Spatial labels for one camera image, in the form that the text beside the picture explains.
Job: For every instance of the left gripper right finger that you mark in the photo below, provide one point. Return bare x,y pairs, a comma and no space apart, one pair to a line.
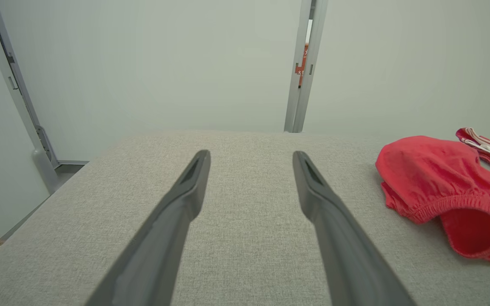
347,255

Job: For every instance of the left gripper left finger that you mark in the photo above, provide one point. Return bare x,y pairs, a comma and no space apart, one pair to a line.
160,246

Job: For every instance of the red shorts white stripe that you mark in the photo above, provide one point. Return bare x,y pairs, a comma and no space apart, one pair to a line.
436,178

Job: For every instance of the orange sign strip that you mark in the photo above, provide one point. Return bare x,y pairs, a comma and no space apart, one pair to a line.
301,63

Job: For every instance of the grey partition post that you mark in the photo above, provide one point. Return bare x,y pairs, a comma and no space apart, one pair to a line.
298,102
19,93

